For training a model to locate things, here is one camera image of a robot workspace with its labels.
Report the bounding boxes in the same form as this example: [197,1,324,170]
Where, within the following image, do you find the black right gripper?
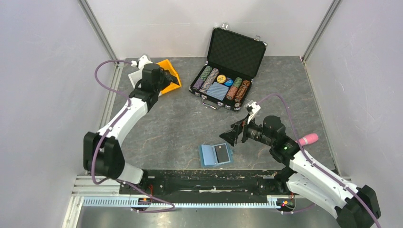
[219,113,274,147]

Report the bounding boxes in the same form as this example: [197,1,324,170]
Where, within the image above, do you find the blue card holder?
[199,143,233,168]

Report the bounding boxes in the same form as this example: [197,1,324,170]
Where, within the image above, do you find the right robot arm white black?
[220,115,381,228]

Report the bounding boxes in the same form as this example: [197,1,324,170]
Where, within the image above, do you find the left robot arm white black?
[83,60,182,194]

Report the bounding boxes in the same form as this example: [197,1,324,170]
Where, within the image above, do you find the blue playing card deck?
[206,82,229,101]

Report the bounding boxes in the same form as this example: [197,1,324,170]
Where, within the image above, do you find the yellow plastic bin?
[156,59,182,95]

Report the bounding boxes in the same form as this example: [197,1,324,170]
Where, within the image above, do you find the purple poker chip stack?
[192,78,204,91]

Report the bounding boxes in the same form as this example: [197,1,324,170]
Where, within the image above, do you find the white plastic bin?
[128,70,143,89]

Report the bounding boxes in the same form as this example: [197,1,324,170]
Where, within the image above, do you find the green poker chip stack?
[199,66,212,81]

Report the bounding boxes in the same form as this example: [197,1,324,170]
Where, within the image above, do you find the red poker chip stack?
[226,86,239,100]

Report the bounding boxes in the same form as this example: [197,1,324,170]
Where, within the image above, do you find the pink grey chip stack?
[199,68,219,93]

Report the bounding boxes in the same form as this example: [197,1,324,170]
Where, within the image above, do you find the brown orange chip stack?
[234,80,251,103]

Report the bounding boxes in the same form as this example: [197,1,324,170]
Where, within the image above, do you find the blue round chip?
[224,78,233,86]

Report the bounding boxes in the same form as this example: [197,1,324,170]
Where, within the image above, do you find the green red chip stack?
[232,77,243,88]

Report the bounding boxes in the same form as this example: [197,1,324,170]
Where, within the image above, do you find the yellow dealer button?
[216,75,226,84]

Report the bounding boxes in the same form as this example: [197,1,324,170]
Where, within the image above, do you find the black poker chip case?
[188,27,267,112]

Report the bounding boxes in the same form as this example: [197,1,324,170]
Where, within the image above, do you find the pink cylindrical tube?
[298,133,319,146]

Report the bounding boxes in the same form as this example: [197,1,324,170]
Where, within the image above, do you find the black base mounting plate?
[137,169,296,203]

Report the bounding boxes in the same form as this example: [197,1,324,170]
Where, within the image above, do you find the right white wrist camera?
[245,100,261,124]

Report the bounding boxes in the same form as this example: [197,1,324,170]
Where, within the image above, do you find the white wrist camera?
[245,100,261,124]
[130,54,153,70]

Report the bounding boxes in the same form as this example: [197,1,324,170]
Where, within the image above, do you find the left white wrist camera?
[130,54,153,70]

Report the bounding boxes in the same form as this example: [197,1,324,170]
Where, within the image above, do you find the white slotted cable duct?
[82,196,280,209]

